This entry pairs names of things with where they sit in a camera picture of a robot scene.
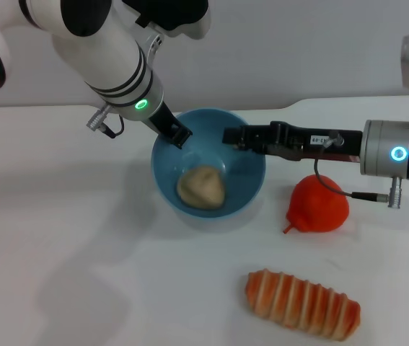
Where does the orange striped bread loaf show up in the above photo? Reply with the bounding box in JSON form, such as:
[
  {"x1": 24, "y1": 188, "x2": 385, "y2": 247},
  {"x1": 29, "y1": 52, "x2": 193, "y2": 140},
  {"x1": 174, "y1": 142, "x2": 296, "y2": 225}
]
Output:
[{"x1": 244, "y1": 269, "x2": 362, "y2": 342}]

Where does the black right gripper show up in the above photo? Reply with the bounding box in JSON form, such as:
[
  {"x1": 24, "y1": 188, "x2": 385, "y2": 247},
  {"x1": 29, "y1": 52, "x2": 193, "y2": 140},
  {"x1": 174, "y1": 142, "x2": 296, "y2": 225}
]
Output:
[{"x1": 222, "y1": 121, "x2": 364, "y2": 163}]

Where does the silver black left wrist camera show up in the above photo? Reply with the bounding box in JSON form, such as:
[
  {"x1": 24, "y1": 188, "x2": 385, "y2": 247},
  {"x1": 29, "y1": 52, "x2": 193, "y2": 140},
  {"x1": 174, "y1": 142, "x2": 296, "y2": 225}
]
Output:
[{"x1": 121, "y1": 0, "x2": 211, "y2": 40}]

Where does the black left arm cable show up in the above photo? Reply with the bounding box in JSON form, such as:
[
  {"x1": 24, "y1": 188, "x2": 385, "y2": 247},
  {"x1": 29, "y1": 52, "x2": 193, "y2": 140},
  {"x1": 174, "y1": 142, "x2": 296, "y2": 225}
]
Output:
[{"x1": 86, "y1": 103, "x2": 126, "y2": 139}]

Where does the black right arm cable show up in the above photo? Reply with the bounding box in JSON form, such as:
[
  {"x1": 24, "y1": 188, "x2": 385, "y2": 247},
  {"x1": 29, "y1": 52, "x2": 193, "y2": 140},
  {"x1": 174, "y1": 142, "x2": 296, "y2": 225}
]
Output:
[{"x1": 313, "y1": 158, "x2": 391, "y2": 203}]

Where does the blue bowl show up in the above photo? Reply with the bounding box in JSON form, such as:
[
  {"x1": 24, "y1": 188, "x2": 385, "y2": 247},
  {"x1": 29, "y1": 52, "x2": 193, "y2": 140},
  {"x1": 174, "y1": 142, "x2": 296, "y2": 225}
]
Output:
[{"x1": 151, "y1": 108, "x2": 267, "y2": 219}]

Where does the beige potato toy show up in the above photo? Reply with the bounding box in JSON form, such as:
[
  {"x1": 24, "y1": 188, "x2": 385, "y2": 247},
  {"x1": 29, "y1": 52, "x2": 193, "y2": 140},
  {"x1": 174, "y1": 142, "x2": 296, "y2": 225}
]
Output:
[{"x1": 177, "y1": 164, "x2": 226, "y2": 210}]

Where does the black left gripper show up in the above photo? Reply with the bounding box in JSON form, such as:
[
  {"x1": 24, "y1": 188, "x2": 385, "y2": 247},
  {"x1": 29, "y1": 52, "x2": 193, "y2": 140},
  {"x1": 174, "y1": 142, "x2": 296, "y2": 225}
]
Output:
[{"x1": 146, "y1": 102, "x2": 193, "y2": 150}]

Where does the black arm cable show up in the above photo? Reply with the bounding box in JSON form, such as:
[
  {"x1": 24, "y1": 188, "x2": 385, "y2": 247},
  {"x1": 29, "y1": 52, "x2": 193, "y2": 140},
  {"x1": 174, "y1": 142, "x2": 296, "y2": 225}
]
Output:
[
  {"x1": 313, "y1": 158, "x2": 391, "y2": 203},
  {"x1": 86, "y1": 103, "x2": 126, "y2": 139}
]

